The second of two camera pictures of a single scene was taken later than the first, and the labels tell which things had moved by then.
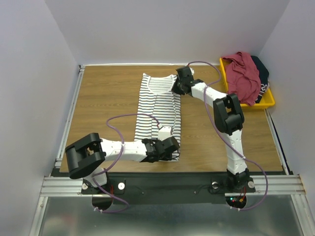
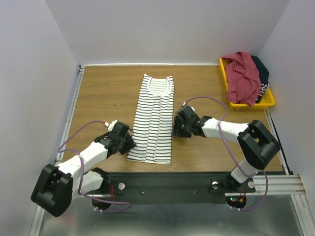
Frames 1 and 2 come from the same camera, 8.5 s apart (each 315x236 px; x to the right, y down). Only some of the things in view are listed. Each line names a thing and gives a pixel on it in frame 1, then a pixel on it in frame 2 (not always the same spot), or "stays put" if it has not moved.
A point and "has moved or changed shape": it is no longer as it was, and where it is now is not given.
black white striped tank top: x=158 y=106 has moved or changed shape
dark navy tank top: x=264 y=75 stays put
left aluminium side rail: x=67 y=128 stays put
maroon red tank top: x=243 y=78 stays put
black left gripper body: x=165 y=158 to x=126 y=144
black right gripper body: x=177 y=86 to x=179 y=127
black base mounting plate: x=173 y=188 stays put
